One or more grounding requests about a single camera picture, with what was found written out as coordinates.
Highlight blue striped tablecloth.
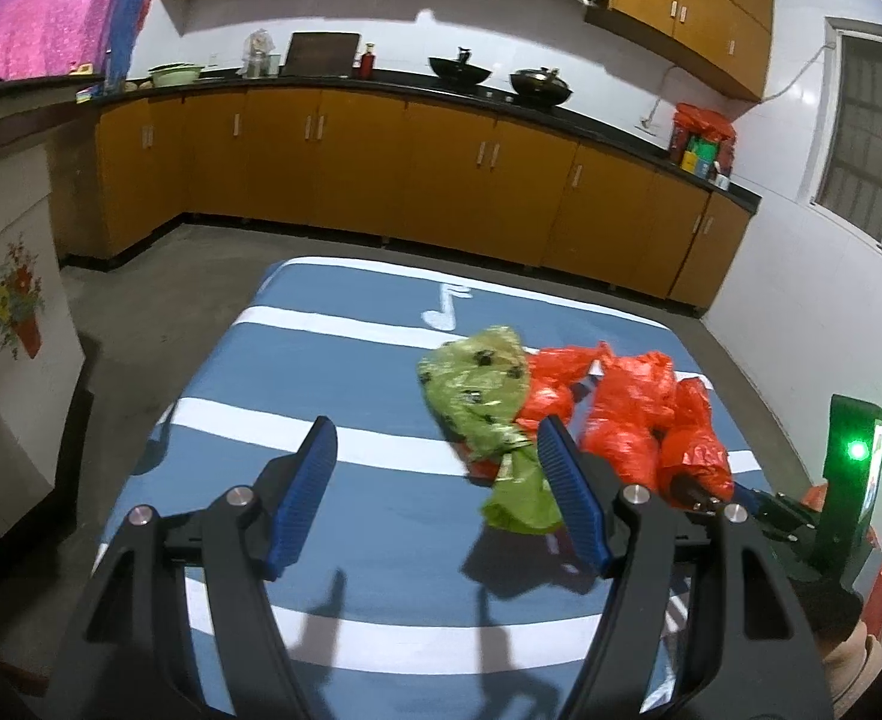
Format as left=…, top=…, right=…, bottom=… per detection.
left=92, top=256, right=757, bottom=720

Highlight red plastic bag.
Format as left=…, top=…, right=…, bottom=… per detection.
left=658, top=379, right=734, bottom=503
left=520, top=341, right=686, bottom=485

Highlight green basin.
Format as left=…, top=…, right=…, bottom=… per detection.
left=148, top=62, right=203, bottom=87

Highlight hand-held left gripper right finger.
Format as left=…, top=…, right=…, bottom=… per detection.
left=537, top=415, right=836, bottom=720

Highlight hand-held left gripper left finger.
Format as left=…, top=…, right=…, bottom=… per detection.
left=58, top=415, right=338, bottom=720

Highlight wooden wall cabinets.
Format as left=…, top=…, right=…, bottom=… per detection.
left=157, top=0, right=776, bottom=102

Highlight wooden base cabinets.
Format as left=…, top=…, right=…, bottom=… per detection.
left=51, top=86, right=753, bottom=312

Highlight white tiled counter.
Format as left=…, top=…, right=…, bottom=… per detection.
left=0, top=79, right=104, bottom=578

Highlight dark wooden cutting board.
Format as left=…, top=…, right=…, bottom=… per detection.
left=285, top=32, right=361, bottom=76

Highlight black wok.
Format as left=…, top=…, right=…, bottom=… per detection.
left=428, top=47, right=493, bottom=87

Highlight black lidded pot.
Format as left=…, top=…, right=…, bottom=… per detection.
left=510, top=67, right=573, bottom=107

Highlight person's right forearm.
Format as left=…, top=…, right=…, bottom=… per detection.
left=820, top=615, right=882, bottom=720

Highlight barred window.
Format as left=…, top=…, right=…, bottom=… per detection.
left=812, top=15, right=882, bottom=275

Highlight yellow-green plastic bag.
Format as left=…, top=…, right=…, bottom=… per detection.
left=418, top=325, right=566, bottom=533

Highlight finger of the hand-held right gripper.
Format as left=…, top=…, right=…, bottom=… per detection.
left=666, top=469, right=768, bottom=522

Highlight clear glass jar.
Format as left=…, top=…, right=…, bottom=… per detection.
left=237, top=28, right=281, bottom=78

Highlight red waste basket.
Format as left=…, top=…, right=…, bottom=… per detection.
left=801, top=484, right=882, bottom=638

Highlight white cable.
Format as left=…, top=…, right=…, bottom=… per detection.
left=640, top=41, right=839, bottom=128

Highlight red shopping bag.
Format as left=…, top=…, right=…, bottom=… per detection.
left=672, top=103, right=736, bottom=143

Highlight black kitchen countertop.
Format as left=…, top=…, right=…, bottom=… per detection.
left=73, top=67, right=761, bottom=211

